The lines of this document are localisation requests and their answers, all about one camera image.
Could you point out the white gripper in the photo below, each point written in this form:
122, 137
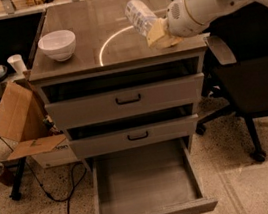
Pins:
177, 19

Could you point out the clear plastic water bottle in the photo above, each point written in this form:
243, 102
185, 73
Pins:
140, 16

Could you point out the grey top drawer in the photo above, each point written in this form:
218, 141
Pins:
126, 103

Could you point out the grey drawer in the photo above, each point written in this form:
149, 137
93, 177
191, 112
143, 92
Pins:
126, 103
134, 137
153, 179

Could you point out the grey drawer cabinet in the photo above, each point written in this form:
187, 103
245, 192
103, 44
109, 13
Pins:
109, 56

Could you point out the grey middle drawer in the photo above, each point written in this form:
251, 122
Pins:
134, 137

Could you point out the grey bottom drawer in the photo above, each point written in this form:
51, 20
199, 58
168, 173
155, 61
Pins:
153, 179

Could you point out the black office chair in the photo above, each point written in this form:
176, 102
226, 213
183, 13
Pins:
236, 68

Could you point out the white ceramic bowl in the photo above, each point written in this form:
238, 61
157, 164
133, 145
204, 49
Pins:
58, 45

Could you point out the white paper cup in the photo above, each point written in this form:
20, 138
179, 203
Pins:
17, 63

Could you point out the open cardboard box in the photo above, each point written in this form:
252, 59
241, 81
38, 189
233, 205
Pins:
21, 121

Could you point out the brown cup on floor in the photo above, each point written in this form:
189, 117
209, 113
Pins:
6, 177

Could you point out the black stand leg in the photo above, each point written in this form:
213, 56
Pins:
15, 194

